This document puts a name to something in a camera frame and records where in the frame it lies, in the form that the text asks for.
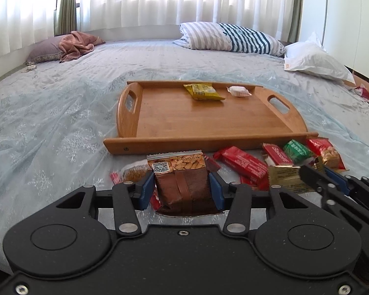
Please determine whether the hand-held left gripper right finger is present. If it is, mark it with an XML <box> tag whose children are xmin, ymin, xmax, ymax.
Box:
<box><xmin>208</xmin><ymin>172</ymin><xmax>308</xmax><ymax>237</ymax></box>

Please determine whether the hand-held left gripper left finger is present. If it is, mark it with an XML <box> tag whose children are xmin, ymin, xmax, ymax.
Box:
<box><xmin>56</xmin><ymin>172</ymin><xmax>156</xmax><ymax>237</ymax></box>

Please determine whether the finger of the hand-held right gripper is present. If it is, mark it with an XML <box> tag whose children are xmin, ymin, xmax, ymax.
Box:
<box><xmin>323</xmin><ymin>166</ymin><xmax>351</xmax><ymax>195</ymax></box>
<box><xmin>299</xmin><ymin>164</ymin><xmax>331</xmax><ymax>192</ymax></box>

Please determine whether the gold snack packet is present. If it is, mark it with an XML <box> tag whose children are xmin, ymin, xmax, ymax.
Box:
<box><xmin>268</xmin><ymin>163</ymin><xmax>316</xmax><ymax>195</ymax></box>

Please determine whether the brown nut snack packet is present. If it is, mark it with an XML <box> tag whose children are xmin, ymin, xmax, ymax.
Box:
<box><xmin>147</xmin><ymin>150</ymin><xmax>222</xmax><ymax>216</ymax></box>

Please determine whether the long red snack bar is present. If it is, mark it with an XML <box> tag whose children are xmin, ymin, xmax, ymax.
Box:
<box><xmin>213</xmin><ymin>146</ymin><xmax>269</xmax><ymax>185</ymax></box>

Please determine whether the small red snack packet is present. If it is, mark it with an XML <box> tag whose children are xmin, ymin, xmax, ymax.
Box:
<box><xmin>261</xmin><ymin>143</ymin><xmax>294</xmax><ymax>166</ymax></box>

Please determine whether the wooden tray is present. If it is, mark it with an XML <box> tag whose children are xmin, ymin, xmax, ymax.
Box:
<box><xmin>103</xmin><ymin>80</ymin><xmax>319</xmax><ymax>156</ymax></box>

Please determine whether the glossy red white-patterned packet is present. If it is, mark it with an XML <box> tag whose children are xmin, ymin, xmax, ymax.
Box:
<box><xmin>150</xmin><ymin>191</ymin><xmax>162</xmax><ymax>211</ymax></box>

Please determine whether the clear pink-edged snack packet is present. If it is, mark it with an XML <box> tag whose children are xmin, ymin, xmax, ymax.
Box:
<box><xmin>110</xmin><ymin>160</ymin><xmax>153</xmax><ymax>188</ymax></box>

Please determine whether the green snack packet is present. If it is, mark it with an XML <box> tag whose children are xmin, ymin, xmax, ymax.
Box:
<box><xmin>283</xmin><ymin>139</ymin><xmax>315</xmax><ymax>164</ymax></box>

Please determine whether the red nut snack packet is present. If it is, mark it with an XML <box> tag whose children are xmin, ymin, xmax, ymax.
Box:
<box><xmin>306</xmin><ymin>138</ymin><xmax>346</xmax><ymax>171</ymax></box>

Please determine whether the red snack wrapper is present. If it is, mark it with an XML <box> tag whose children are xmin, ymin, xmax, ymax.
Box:
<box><xmin>239</xmin><ymin>176</ymin><xmax>266</xmax><ymax>191</ymax></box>

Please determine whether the red crumpled wrapper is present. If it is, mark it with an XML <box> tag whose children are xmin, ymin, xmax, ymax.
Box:
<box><xmin>354</xmin><ymin>84</ymin><xmax>369</xmax><ymax>99</ymax></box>

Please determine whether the yellow snack packet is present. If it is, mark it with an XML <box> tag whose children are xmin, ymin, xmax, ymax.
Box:
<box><xmin>184</xmin><ymin>83</ymin><xmax>226</xmax><ymax>101</ymax></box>

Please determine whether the white candy packet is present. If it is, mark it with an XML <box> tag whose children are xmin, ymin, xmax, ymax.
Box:
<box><xmin>227</xmin><ymin>86</ymin><xmax>252</xmax><ymax>98</ymax></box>

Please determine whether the white pillow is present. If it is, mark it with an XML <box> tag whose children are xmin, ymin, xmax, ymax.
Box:
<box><xmin>283</xmin><ymin>32</ymin><xmax>356</xmax><ymax>83</ymax></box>

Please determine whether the grey bed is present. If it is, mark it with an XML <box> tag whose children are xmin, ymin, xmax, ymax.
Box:
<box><xmin>0</xmin><ymin>38</ymin><xmax>369</xmax><ymax>277</ymax></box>

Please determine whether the striped pillow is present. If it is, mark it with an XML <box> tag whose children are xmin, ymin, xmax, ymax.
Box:
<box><xmin>173</xmin><ymin>21</ymin><xmax>286</xmax><ymax>57</ymax></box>

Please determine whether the pink towel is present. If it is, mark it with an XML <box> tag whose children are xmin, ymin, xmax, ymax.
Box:
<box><xmin>58</xmin><ymin>31</ymin><xmax>106</xmax><ymax>63</ymax></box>

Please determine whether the white wardrobe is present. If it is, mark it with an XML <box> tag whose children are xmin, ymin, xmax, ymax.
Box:
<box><xmin>298</xmin><ymin>0</ymin><xmax>369</xmax><ymax>83</ymax></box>

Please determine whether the green curtain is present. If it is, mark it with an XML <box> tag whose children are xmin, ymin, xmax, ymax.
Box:
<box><xmin>287</xmin><ymin>0</ymin><xmax>305</xmax><ymax>43</ymax></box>
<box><xmin>54</xmin><ymin>0</ymin><xmax>78</xmax><ymax>36</ymax></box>

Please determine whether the purple pillow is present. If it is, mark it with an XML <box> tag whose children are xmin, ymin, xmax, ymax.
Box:
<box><xmin>25</xmin><ymin>35</ymin><xmax>68</xmax><ymax>65</ymax></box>

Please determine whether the white sheer curtain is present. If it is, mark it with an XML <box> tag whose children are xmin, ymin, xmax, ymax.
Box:
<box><xmin>75</xmin><ymin>0</ymin><xmax>296</xmax><ymax>39</ymax></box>
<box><xmin>0</xmin><ymin>0</ymin><xmax>57</xmax><ymax>62</ymax></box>

